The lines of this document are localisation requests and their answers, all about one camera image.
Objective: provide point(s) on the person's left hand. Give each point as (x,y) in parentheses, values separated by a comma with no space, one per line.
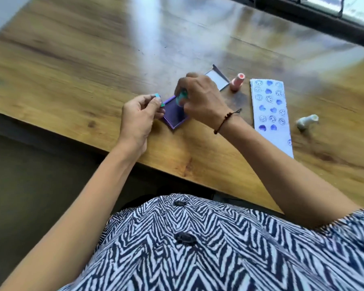
(136,124)

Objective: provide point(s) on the dark window frame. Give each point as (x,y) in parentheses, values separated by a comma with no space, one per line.
(321,18)

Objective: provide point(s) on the white stamp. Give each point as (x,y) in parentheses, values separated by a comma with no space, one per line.
(306,121)

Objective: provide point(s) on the person's right fingers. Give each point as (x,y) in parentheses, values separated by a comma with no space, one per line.
(185,87)

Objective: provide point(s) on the zebra patterned shirt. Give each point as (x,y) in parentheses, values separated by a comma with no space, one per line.
(215,254)

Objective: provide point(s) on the ink pad lid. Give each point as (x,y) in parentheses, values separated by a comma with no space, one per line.
(218,78)

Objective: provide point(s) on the white paper strip, blue prints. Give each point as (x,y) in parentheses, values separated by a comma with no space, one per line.
(271,115)

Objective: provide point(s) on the person's left forearm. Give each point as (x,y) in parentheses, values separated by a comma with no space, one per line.
(79,209)

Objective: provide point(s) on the teal stamp cap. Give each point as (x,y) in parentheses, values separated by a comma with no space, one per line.
(158,98)

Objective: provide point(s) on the person's right hand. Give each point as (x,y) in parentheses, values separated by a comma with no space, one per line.
(204,101)

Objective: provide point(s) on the purple ink pad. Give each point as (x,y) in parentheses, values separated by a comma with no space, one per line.
(174,115)

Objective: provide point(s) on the person's left thumb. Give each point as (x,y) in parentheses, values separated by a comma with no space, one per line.
(155,108)

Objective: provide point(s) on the person's right forearm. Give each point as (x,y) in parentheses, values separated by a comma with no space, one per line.
(288,175)

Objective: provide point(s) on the pink stamp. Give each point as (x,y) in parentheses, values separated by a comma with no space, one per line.
(237,82)

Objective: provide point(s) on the teal stamp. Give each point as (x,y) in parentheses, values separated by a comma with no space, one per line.
(182,96)

